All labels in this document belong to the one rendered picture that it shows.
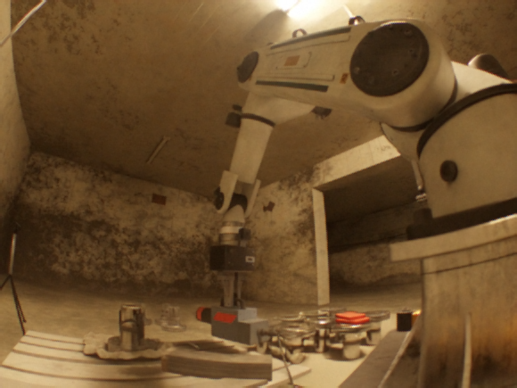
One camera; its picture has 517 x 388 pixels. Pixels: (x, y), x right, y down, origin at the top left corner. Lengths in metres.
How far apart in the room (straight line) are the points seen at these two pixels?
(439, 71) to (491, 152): 0.19
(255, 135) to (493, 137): 1.10
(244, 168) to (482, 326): 1.19
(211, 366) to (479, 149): 1.03
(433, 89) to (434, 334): 0.43
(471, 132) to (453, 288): 0.26
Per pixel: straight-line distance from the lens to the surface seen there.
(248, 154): 1.28
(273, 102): 1.25
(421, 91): 0.51
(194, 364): 1.04
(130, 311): 1.25
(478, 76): 0.69
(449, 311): 0.38
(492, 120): 0.48
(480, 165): 0.46
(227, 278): 1.25
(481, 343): 0.40
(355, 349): 1.62
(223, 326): 1.29
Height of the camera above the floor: 0.57
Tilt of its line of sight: 20 degrees up
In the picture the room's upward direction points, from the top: straight up
